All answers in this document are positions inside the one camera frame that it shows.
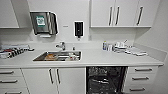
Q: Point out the stainless steel dishwasher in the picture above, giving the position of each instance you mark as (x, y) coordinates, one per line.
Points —
(106, 68)

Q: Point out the small chrome soap pump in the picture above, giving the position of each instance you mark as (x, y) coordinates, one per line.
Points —
(73, 48)

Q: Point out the white mug with red print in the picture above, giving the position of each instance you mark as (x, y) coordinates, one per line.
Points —
(71, 57)

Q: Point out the blue dish soap bottle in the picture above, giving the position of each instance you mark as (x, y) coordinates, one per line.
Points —
(104, 46)

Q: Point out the chrome faucet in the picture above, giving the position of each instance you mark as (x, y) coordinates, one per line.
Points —
(61, 45)

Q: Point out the small white bottle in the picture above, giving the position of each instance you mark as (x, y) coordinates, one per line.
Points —
(109, 47)

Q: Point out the orange bowl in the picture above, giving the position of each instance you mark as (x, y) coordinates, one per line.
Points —
(50, 56)

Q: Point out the stack of white plates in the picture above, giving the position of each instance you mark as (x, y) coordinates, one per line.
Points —
(120, 47)

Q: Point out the steel sink basin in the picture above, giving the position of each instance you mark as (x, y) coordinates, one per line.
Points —
(38, 58)

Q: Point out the steel paper towel dispenser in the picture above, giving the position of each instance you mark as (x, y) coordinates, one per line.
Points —
(44, 22)

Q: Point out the white two-door sink cabinet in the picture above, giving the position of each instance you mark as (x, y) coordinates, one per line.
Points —
(40, 81)

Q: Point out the white drawer unit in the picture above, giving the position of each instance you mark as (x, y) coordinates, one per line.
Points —
(140, 79)
(11, 81)

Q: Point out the black wall soap dispenser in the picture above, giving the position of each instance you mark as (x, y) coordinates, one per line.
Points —
(78, 29)

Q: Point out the small wall label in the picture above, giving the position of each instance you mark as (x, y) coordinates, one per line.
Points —
(65, 26)

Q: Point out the white wall cabinet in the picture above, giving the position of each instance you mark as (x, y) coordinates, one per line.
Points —
(123, 13)
(8, 13)

